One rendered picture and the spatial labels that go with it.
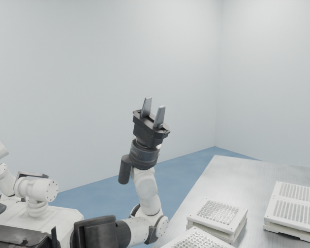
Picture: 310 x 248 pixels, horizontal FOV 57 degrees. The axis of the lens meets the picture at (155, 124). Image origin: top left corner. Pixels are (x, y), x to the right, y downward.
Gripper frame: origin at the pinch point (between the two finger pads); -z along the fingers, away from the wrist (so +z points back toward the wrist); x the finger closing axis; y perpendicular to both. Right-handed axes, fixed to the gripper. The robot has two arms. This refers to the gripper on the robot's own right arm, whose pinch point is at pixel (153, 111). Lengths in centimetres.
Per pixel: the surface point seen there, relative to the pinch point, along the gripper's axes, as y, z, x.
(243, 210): 66, 71, -20
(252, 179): 120, 93, -4
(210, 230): 44, 75, -15
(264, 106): 391, 166, 95
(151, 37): 256, 94, 248
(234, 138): 388, 250, 119
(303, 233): 74, 66, -47
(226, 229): 45, 68, -21
